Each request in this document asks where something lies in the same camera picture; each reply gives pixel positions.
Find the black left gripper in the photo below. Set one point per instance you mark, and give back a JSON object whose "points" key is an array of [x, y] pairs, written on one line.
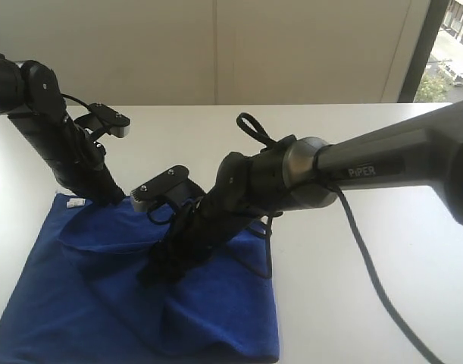
{"points": [[75, 161]]}

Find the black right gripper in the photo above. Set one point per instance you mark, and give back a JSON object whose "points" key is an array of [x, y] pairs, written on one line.
{"points": [[199, 228]]}

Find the blue microfiber towel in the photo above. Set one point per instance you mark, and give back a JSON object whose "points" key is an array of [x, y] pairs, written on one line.
{"points": [[78, 299]]}

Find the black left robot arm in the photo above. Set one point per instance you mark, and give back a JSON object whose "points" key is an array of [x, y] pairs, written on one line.
{"points": [[31, 99]]}

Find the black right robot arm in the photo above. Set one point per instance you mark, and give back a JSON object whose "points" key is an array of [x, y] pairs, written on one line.
{"points": [[292, 174]]}

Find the white label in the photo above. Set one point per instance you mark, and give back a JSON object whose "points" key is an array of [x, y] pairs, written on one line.
{"points": [[75, 203]]}

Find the white partition panel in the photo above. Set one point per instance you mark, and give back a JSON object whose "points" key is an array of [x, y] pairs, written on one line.
{"points": [[218, 52]]}

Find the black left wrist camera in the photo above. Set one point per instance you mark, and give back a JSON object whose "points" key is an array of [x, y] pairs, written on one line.
{"points": [[101, 120]]}

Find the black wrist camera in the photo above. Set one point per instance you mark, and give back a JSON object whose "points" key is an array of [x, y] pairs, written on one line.
{"points": [[171, 187], [101, 120]]}

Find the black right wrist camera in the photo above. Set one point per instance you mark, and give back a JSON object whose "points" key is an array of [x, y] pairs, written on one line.
{"points": [[171, 187]]}

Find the dark window frame post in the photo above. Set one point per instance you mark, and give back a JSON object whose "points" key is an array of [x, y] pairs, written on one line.
{"points": [[429, 30]]}

